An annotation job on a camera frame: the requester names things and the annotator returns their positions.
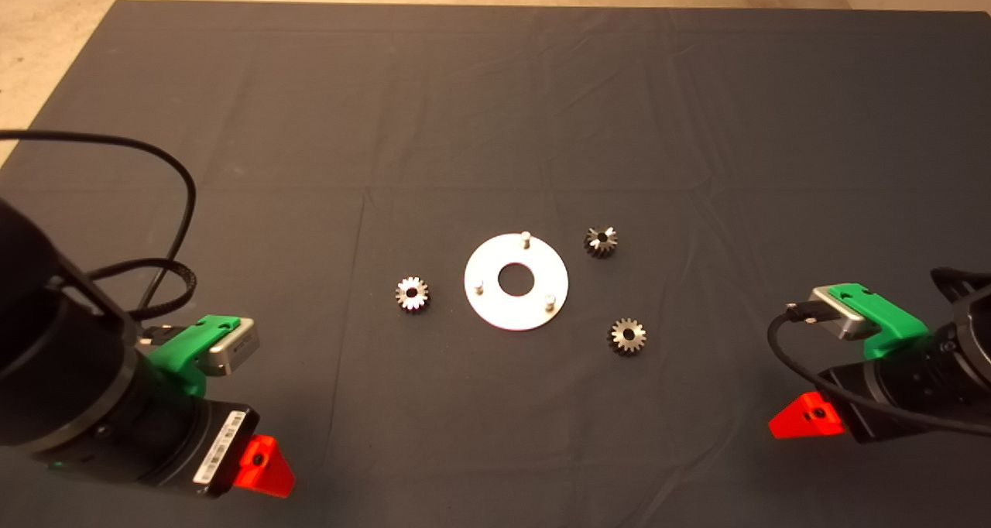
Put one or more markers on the small steel planetary gear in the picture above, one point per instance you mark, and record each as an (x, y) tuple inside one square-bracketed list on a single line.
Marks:
[(592, 247), (619, 346), (402, 294)]

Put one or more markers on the round metal carrier plate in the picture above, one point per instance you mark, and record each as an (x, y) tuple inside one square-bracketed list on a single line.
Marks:
[(495, 311)]

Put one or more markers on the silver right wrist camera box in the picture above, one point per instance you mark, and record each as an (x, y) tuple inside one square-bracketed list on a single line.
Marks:
[(840, 315)]

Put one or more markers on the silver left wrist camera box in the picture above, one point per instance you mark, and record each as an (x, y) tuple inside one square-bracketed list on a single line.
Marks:
[(236, 350)]

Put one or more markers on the green left camera mount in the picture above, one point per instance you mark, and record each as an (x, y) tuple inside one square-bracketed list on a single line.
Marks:
[(182, 358)]

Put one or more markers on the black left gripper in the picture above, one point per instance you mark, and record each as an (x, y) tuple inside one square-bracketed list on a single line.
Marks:
[(221, 450)]

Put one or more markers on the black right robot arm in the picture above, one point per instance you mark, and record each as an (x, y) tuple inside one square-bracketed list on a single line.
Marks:
[(960, 373)]

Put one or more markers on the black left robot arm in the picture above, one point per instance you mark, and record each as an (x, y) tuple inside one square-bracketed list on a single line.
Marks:
[(62, 342)]

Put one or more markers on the dark grey table cloth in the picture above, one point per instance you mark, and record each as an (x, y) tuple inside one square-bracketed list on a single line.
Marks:
[(464, 125)]

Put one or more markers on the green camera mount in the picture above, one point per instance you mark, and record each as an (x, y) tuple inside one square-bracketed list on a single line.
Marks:
[(182, 358), (890, 334)]

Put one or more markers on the green right camera mount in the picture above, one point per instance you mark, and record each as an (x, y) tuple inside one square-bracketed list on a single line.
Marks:
[(890, 334)]

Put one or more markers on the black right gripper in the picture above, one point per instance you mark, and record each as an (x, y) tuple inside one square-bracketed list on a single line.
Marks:
[(859, 404)]

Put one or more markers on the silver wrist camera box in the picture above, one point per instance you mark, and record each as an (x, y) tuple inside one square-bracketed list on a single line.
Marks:
[(236, 350), (840, 315)]

